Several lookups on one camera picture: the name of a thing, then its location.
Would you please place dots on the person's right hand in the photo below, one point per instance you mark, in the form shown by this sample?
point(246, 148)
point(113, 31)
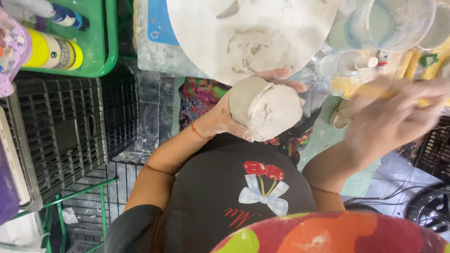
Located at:
point(383, 123)

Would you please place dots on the person's left hand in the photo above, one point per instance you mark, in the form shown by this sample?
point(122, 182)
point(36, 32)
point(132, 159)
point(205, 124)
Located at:
point(218, 119)

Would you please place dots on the person's right fingers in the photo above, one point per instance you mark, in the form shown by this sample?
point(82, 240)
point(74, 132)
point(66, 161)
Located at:
point(427, 95)

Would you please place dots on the person's left fingers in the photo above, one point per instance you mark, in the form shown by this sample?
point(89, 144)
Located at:
point(277, 74)

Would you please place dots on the grey clay lump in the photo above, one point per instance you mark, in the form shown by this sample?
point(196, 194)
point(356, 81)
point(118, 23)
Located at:
point(267, 110)

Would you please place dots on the yellow sponge with green mark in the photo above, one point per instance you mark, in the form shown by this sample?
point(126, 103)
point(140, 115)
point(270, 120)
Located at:
point(434, 61)

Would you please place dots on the white round wheel board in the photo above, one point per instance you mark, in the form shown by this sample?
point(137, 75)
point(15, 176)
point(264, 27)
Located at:
point(253, 31)

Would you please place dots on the small red capped bottle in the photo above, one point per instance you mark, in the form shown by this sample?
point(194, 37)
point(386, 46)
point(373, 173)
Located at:
point(383, 59)

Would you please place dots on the black plastic crate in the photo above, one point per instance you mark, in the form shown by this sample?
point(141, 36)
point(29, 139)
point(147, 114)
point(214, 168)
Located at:
point(59, 133)
point(436, 151)

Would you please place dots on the clear plastic cup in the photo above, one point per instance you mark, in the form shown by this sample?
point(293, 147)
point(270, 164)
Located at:
point(337, 63)

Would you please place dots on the white bowl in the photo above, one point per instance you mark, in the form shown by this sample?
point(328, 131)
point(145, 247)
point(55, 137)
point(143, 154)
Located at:
point(437, 30)

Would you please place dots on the beige sandal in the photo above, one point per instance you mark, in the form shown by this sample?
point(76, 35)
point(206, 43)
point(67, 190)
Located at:
point(341, 116)

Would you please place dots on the clear plastic water bucket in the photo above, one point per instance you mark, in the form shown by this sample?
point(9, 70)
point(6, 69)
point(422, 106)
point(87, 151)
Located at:
point(390, 24)

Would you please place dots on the colourful floral trousers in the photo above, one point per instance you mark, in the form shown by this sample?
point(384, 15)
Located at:
point(200, 100)

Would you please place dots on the black fan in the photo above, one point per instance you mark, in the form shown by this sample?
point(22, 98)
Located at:
point(432, 210)

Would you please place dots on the plastic sheet with blue patch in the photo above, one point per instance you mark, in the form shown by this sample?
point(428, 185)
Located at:
point(158, 38)

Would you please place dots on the black cherry print shirt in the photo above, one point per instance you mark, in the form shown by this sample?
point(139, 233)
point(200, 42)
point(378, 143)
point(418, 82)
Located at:
point(211, 196)

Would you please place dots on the red orange patterned cloth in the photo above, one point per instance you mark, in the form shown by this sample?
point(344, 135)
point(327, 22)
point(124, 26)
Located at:
point(334, 233)

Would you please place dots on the green plastic tray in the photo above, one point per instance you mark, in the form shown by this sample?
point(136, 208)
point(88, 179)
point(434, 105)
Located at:
point(95, 42)

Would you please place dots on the blue paint bottle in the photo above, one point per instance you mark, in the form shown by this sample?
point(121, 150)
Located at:
point(68, 17)

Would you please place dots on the green metal stand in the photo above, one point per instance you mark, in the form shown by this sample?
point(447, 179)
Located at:
point(102, 210)

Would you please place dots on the yellow paint bottle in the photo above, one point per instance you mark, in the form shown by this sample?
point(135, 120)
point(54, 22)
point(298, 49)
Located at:
point(52, 52)

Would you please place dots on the purple paint palette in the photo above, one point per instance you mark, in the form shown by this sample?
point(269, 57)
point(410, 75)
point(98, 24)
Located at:
point(10, 52)

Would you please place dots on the purple container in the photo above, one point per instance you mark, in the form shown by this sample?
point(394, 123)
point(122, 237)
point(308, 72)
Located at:
point(7, 189)

